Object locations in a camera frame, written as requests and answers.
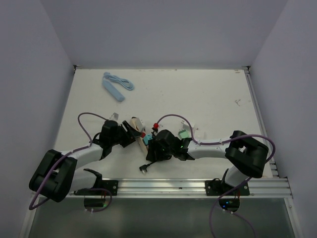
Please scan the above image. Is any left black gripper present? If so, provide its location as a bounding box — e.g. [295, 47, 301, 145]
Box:
[110, 120, 142, 147]

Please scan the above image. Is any beige red power strip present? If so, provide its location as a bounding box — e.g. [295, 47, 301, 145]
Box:
[130, 117, 148, 156]

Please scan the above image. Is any black power cord with plug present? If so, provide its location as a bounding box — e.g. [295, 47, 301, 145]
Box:
[139, 158, 171, 174]

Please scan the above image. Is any green plug adapter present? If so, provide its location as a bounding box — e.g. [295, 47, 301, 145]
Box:
[178, 129, 191, 139]

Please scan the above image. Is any light blue cord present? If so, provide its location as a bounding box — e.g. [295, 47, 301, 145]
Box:
[103, 71, 136, 92]

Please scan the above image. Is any cyan plug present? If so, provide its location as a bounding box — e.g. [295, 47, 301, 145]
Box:
[143, 134, 153, 146]

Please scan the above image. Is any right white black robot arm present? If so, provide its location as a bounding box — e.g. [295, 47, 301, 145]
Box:
[146, 129, 268, 195]

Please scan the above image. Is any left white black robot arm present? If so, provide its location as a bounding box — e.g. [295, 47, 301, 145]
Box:
[29, 120, 141, 202]

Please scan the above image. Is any white square plug adapter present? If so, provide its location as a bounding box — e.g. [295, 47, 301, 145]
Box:
[194, 128, 206, 140]

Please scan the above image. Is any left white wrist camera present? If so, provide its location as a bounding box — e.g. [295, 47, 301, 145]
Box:
[109, 113, 119, 121]

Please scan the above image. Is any aluminium mounting rail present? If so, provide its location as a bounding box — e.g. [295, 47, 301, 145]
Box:
[37, 177, 294, 199]

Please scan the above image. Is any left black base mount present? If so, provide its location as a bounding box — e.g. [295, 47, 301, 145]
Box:
[69, 169, 118, 196]

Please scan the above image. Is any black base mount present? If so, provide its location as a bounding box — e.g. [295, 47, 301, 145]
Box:
[69, 169, 118, 196]
[205, 178, 250, 196]

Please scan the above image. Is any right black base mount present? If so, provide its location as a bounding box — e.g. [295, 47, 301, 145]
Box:
[205, 178, 250, 196]

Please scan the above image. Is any right aluminium side rail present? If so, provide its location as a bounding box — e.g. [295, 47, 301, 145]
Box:
[242, 66, 279, 178]

